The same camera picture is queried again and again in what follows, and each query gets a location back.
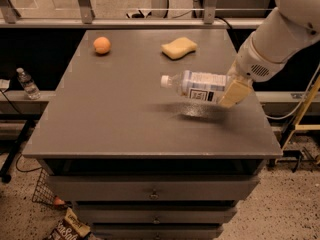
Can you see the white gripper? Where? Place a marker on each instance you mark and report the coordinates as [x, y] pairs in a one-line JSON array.
[[252, 64]]

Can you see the blue label plastic bottle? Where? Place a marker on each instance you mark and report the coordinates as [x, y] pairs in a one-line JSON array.
[[196, 85]]

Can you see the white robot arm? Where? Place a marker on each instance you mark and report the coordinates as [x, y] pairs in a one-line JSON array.
[[290, 27]]

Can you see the yellow sponge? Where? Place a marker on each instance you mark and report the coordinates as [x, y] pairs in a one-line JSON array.
[[179, 48]]

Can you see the small clear water bottle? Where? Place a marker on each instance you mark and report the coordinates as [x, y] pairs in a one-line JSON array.
[[28, 84]]

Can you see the grey drawer cabinet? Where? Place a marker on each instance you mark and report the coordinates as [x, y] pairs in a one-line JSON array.
[[139, 162]]

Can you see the orange ball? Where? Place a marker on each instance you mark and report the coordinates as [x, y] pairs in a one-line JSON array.
[[102, 45]]

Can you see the snack chip bag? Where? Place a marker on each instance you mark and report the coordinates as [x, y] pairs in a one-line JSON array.
[[69, 228]]

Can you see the yellow stand frame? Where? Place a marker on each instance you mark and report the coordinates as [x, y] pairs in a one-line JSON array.
[[296, 125]]

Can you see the wire mesh basket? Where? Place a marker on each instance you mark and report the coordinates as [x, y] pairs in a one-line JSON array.
[[42, 194]]

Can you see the metal railing frame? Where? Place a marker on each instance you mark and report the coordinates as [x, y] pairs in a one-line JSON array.
[[102, 14]]

